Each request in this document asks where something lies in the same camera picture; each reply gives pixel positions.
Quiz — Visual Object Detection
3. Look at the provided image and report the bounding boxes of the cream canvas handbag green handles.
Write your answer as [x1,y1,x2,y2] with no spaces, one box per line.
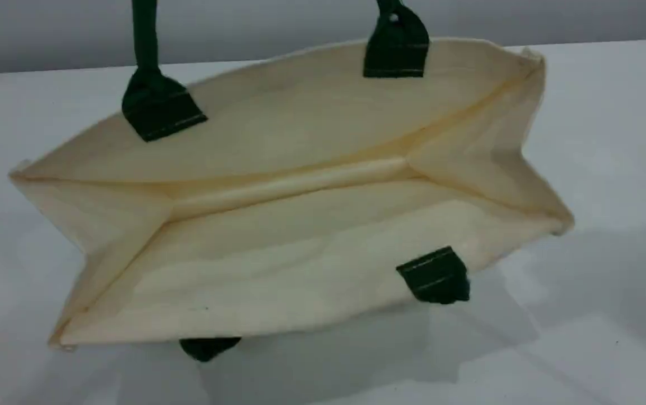
[8,0,576,363]

